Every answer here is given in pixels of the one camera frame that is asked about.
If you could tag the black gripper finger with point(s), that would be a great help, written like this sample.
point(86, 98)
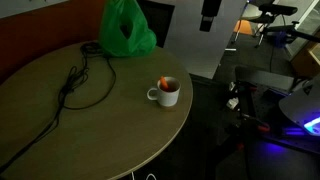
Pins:
point(206, 24)

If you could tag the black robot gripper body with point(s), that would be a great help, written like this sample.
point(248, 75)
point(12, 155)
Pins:
point(211, 7)

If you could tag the orange marker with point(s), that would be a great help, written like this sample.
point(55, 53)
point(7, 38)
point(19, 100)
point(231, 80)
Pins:
point(164, 83)

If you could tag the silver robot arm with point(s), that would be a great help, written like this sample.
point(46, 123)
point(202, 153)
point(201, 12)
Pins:
point(300, 103)

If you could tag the white ceramic mug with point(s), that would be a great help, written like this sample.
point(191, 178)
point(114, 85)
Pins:
point(168, 95)

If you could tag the office chair with orange seat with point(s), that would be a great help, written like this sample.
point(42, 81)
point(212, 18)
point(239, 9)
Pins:
point(245, 25)

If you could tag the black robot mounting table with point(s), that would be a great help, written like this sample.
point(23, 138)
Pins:
point(263, 80)

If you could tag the green cloth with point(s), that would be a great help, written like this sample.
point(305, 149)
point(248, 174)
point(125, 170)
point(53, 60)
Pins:
point(115, 36)

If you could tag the black camera stand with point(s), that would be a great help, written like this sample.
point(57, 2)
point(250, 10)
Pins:
point(283, 28)

